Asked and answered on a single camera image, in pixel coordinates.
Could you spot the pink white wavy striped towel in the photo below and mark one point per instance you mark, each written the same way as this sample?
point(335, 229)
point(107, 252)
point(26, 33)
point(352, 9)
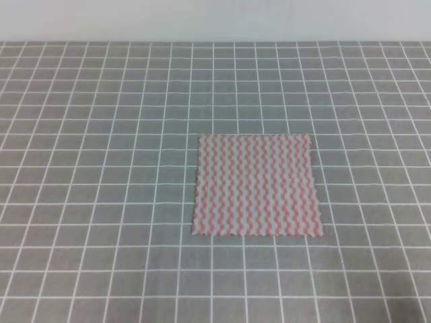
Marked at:
point(255, 185)

